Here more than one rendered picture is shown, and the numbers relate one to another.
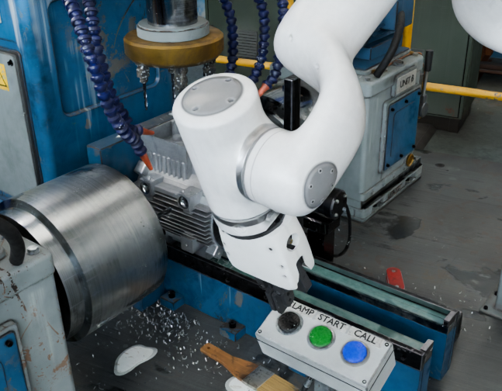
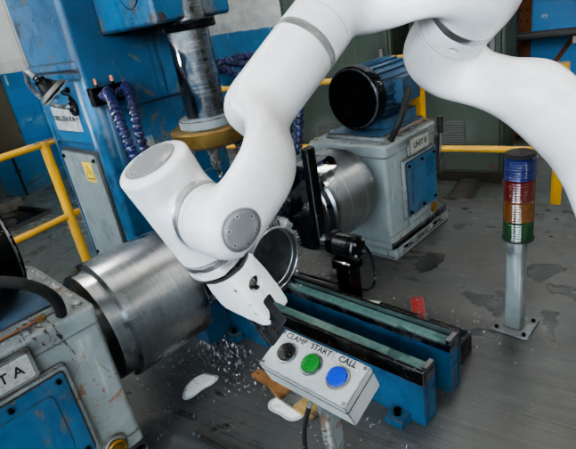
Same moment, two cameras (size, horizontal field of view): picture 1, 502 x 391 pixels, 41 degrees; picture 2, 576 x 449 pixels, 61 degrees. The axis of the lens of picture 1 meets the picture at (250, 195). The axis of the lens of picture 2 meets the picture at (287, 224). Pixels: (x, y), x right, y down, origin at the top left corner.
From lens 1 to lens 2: 22 cm
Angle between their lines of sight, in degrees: 9
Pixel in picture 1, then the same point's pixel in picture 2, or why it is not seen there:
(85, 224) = (132, 280)
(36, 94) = (112, 183)
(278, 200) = (203, 247)
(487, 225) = (502, 254)
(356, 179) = (385, 225)
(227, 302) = not seen: hidden behind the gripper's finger
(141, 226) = (182, 278)
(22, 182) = not seen: hidden behind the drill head
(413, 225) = (438, 259)
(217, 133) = (149, 192)
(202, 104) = (139, 168)
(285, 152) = (204, 203)
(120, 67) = not seen: hidden behind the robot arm
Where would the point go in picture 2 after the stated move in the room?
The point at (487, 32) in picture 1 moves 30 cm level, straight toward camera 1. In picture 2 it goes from (434, 84) to (382, 145)
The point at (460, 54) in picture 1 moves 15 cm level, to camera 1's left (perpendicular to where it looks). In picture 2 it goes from (495, 121) to (474, 124)
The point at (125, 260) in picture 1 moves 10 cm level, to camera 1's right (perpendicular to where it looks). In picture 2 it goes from (167, 306) to (218, 302)
